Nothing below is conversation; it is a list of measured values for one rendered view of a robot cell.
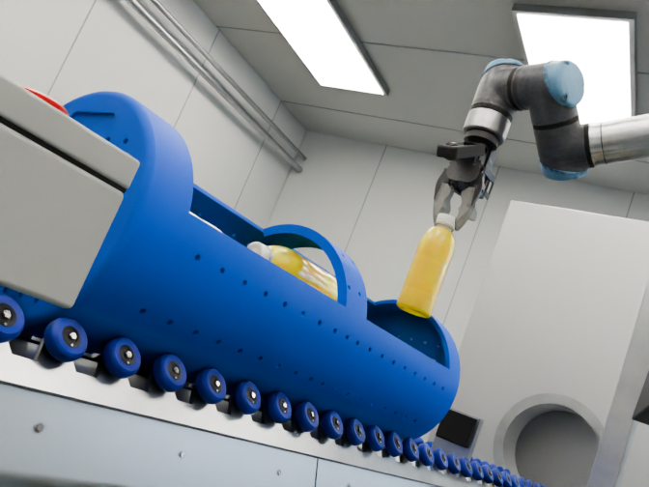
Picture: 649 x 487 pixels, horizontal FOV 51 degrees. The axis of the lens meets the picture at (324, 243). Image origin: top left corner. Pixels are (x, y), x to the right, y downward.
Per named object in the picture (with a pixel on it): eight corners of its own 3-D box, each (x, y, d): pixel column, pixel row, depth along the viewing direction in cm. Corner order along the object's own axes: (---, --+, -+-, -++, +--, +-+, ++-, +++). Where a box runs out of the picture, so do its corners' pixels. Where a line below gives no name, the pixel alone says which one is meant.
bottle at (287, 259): (338, 313, 115) (275, 277, 101) (303, 314, 119) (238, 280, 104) (343, 272, 118) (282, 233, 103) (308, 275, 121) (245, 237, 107)
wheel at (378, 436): (382, 425, 123) (373, 429, 124) (371, 421, 119) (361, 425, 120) (389, 450, 121) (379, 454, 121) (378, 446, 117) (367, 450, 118)
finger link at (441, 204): (445, 235, 143) (466, 197, 143) (434, 224, 138) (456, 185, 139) (433, 230, 144) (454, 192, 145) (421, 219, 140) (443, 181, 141)
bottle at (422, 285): (403, 302, 129) (436, 214, 133) (391, 304, 136) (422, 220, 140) (436, 317, 130) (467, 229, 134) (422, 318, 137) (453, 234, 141)
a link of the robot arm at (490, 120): (502, 109, 137) (460, 106, 143) (494, 130, 136) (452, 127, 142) (516, 131, 144) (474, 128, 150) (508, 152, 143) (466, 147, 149)
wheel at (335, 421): (342, 411, 111) (331, 415, 112) (327, 406, 108) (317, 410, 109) (348, 438, 109) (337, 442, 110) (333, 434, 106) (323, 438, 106)
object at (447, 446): (464, 479, 170) (484, 419, 173) (458, 478, 167) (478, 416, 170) (429, 464, 176) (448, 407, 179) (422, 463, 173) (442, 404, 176)
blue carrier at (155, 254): (437, 464, 132) (478, 324, 138) (77, 354, 64) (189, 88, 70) (321, 420, 149) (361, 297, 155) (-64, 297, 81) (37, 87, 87)
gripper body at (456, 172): (488, 203, 142) (506, 152, 144) (474, 185, 135) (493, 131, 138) (455, 197, 147) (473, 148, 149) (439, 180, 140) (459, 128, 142)
